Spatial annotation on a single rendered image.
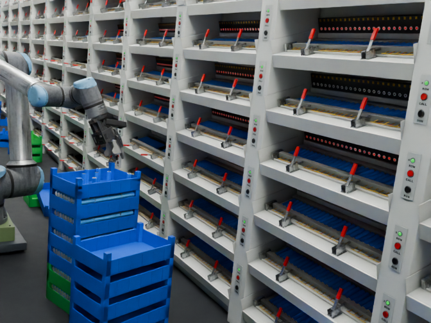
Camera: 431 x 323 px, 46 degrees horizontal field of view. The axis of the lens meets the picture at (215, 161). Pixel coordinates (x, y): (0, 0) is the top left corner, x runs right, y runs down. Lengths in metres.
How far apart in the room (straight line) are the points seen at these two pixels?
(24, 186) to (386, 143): 1.88
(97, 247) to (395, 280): 1.03
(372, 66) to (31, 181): 1.86
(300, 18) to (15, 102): 1.53
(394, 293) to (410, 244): 0.15
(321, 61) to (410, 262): 0.66
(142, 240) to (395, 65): 1.13
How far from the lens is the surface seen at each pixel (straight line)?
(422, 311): 1.44
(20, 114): 2.77
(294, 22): 1.90
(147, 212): 2.99
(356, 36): 1.80
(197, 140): 2.27
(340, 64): 1.59
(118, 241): 1.96
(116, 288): 1.76
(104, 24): 3.77
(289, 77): 1.90
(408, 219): 1.41
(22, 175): 2.75
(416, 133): 1.39
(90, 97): 2.21
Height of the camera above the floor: 1.03
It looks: 11 degrees down
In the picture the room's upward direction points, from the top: 6 degrees clockwise
